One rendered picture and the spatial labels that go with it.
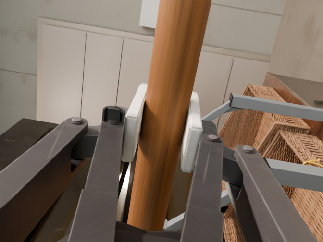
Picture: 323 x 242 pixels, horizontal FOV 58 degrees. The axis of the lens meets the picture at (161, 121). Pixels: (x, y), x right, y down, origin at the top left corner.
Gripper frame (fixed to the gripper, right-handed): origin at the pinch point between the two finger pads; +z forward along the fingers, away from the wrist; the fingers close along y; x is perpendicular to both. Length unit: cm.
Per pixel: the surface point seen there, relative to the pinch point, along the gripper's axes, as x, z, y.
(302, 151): -33, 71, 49
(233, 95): -22, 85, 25
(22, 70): -109, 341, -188
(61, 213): -82, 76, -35
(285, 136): -33, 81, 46
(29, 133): -81, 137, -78
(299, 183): -25, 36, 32
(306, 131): -34, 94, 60
